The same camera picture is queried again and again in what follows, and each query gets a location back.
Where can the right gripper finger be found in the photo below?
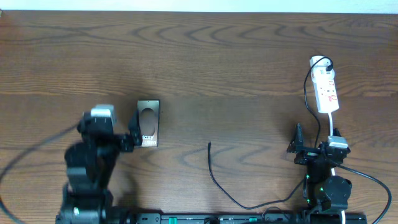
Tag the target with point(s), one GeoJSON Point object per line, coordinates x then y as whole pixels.
{"type": "Point", "coordinates": [336, 132]}
{"type": "Point", "coordinates": [297, 142]}

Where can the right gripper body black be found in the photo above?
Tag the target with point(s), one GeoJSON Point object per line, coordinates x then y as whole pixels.
{"type": "Point", "coordinates": [306, 156]}

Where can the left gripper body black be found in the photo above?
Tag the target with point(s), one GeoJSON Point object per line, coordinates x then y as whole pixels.
{"type": "Point", "coordinates": [125, 143]}

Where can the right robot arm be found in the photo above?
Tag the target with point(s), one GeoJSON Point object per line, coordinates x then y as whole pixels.
{"type": "Point", "coordinates": [326, 193]}

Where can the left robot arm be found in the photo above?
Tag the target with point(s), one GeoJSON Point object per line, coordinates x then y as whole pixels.
{"type": "Point", "coordinates": [90, 164]}

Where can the black usb charger plug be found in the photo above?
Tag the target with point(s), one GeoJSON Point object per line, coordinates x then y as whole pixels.
{"type": "Point", "coordinates": [329, 67]}

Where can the white power strip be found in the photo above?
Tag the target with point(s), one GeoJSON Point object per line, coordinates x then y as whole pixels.
{"type": "Point", "coordinates": [324, 85]}

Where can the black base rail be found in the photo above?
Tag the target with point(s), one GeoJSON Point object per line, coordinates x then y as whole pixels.
{"type": "Point", "coordinates": [272, 218]}

